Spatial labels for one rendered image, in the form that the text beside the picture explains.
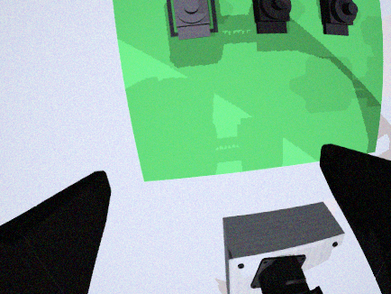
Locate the green flat deck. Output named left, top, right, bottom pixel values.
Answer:
left=113, top=0, right=384, bottom=182

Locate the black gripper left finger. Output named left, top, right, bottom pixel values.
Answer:
left=0, top=171, right=112, bottom=294

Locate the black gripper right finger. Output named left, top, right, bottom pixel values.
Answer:
left=320, top=143, right=391, bottom=294

